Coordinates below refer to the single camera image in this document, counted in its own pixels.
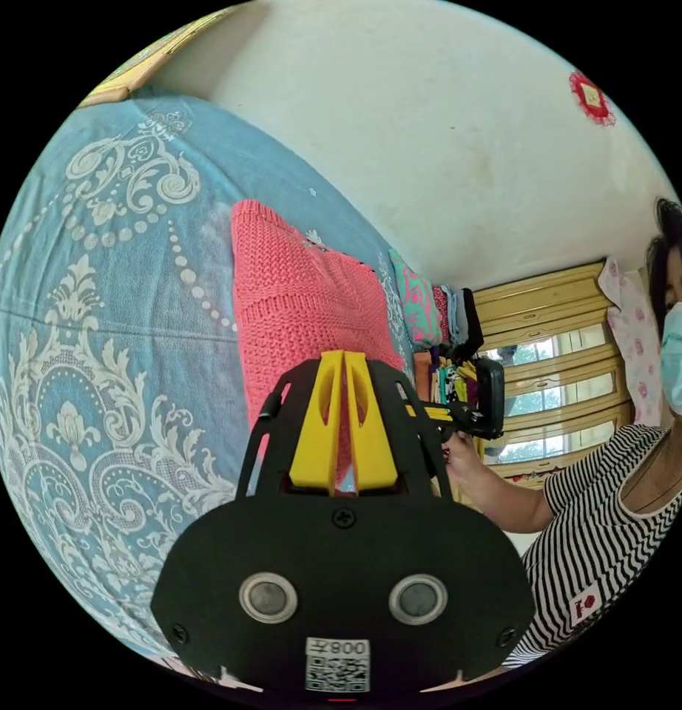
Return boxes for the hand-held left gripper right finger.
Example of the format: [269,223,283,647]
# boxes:
[345,351,399,496]

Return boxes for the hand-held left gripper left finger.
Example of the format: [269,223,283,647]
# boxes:
[288,350,345,496]

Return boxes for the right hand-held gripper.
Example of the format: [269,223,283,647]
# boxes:
[405,399,485,443]

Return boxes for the pink knitted sweater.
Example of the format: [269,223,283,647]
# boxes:
[229,199,410,464]

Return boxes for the person's right forearm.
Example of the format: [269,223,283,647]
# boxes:
[469,458,555,535]

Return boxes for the person's right hand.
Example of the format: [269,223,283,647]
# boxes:
[444,430,490,496]

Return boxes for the pile of clothes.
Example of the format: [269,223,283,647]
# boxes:
[387,247,485,406]

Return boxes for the person's body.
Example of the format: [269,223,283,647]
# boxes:
[504,197,682,673]

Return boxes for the bed with blue printed sheet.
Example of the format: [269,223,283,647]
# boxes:
[0,94,422,669]

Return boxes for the pink floral curtain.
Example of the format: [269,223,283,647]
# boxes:
[595,254,667,428]

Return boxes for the wooden headboard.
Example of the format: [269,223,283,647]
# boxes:
[77,8,248,109]

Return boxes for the window with yellow frame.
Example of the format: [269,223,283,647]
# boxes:
[473,259,655,492]

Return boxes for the red wall ornament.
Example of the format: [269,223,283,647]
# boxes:
[567,69,620,128]

